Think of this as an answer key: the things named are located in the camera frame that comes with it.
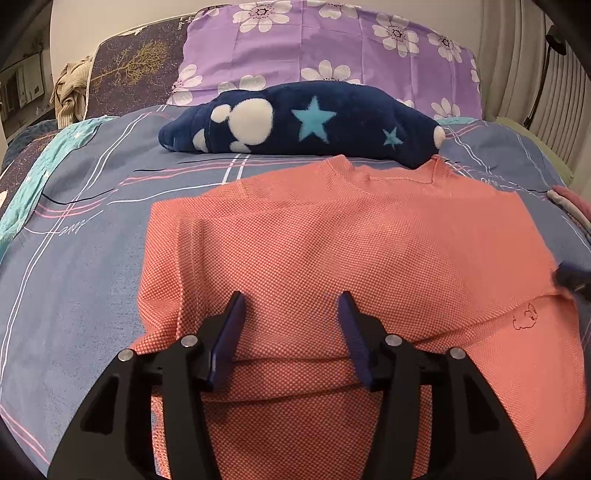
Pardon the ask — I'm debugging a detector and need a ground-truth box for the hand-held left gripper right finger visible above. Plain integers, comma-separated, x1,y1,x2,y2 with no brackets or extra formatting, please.
337,291,539,480

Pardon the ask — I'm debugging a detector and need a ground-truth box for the beige striped cloth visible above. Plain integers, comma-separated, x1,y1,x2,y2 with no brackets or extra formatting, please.
50,55,95,127

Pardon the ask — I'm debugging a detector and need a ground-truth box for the navy star fleece blanket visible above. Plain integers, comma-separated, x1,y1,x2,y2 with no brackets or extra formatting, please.
158,80,446,169

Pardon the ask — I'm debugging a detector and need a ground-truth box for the blue-grey plaid bed sheet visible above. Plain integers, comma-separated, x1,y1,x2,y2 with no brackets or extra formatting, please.
0,104,591,480

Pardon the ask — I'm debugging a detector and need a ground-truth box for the salmon knit shirt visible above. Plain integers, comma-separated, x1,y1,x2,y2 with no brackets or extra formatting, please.
129,154,587,480

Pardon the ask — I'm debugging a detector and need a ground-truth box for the purple floral pillow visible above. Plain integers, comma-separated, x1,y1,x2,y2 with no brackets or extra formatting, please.
166,0,481,121

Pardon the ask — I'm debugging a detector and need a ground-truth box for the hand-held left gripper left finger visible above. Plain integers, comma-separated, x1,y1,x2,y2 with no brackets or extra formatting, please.
47,291,247,480

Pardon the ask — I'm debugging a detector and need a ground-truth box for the green cloth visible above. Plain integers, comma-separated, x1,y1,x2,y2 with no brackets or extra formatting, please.
494,115,573,176

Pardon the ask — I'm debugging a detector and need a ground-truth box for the black cable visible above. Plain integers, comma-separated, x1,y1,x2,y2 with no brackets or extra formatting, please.
524,25,568,130

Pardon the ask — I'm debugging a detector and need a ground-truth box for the dark cabinet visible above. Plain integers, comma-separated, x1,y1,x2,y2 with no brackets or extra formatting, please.
0,51,47,139

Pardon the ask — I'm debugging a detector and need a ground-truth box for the teal patterned blanket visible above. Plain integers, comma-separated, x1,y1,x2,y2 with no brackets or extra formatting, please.
0,115,116,259

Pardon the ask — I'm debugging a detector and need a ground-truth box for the dark tree print pillow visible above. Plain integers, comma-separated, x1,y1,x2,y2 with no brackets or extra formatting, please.
85,14,195,121

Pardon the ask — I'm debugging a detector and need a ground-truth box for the white curtain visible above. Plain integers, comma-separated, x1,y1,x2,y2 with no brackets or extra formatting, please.
475,0,591,171

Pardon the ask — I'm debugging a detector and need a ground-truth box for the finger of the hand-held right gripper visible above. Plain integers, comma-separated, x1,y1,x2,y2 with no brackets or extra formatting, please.
551,261,591,301

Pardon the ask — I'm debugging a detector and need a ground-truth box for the stack of folded clothes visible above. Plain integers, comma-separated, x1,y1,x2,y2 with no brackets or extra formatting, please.
547,185,591,227

